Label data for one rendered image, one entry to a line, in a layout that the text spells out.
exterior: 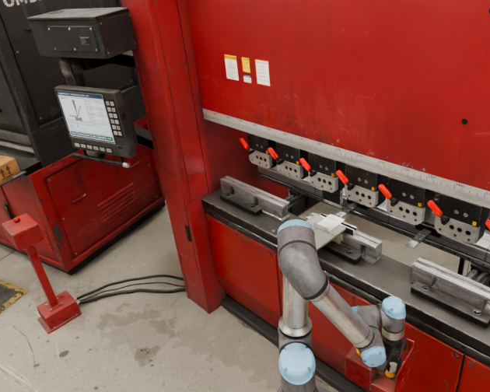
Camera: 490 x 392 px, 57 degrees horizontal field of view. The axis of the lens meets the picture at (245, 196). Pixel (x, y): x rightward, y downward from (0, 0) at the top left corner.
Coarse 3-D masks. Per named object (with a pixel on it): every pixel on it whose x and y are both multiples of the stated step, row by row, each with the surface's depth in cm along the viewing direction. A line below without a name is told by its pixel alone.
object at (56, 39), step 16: (32, 16) 229; (48, 16) 222; (64, 16) 216; (80, 16) 209; (96, 16) 205; (112, 16) 213; (128, 16) 221; (48, 32) 225; (64, 32) 219; (80, 32) 213; (96, 32) 209; (112, 32) 214; (128, 32) 223; (48, 48) 231; (64, 48) 225; (80, 48) 219; (96, 48) 213; (112, 48) 216; (128, 48) 225; (64, 64) 244; (80, 64) 249; (80, 80) 251
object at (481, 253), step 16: (272, 176) 269; (304, 192) 254; (320, 192) 244; (384, 208) 218; (384, 224) 220; (400, 224) 213; (432, 240) 204; (448, 240) 197; (480, 240) 190; (464, 256) 194; (480, 256) 189
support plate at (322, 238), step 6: (312, 216) 216; (318, 216) 215; (312, 222) 211; (336, 228) 205; (342, 228) 205; (318, 234) 203; (324, 234) 202; (330, 234) 202; (336, 234) 201; (318, 240) 199; (324, 240) 198; (330, 240) 199; (318, 246) 195
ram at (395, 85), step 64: (192, 0) 214; (256, 0) 185; (320, 0) 162; (384, 0) 145; (448, 0) 131; (320, 64) 174; (384, 64) 154; (448, 64) 138; (320, 128) 188; (384, 128) 165; (448, 128) 147; (448, 192) 156
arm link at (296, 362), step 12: (288, 348) 149; (300, 348) 148; (288, 360) 145; (300, 360) 145; (312, 360) 144; (288, 372) 143; (300, 372) 142; (312, 372) 144; (288, 384) 145; (300, 384) 143; (312, 384) 147
